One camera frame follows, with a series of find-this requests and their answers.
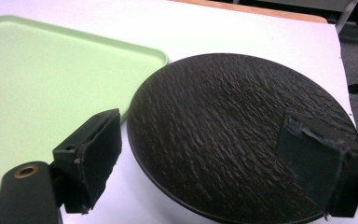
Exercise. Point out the grey metal stand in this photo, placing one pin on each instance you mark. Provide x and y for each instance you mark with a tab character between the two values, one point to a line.
346	14

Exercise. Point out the round black textured plate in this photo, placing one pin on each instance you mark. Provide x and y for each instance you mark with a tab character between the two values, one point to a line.
217	124

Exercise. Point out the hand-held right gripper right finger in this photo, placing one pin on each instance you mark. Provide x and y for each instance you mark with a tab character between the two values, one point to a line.
320	168

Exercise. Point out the light green tray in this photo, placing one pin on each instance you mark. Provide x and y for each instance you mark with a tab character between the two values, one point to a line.
43	93

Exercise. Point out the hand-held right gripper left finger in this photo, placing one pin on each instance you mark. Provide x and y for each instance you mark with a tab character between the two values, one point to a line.
93	161

